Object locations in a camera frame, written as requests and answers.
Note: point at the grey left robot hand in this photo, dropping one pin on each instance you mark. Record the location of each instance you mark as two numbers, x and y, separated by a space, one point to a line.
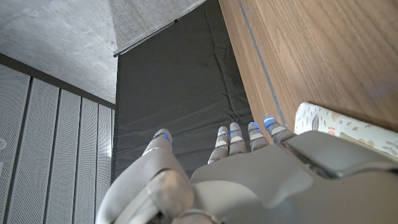
264 186

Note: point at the cream patterned flat case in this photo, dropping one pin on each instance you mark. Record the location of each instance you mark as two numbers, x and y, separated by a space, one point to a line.
342 127

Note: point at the wooden table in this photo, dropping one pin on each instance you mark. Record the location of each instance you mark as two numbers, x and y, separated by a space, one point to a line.
261 62

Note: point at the black backdrop curtain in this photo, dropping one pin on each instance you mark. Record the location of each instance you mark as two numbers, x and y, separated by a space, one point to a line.
174 93

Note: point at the black backdrop crossbar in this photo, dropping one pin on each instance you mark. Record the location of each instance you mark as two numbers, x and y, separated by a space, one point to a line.
140 42

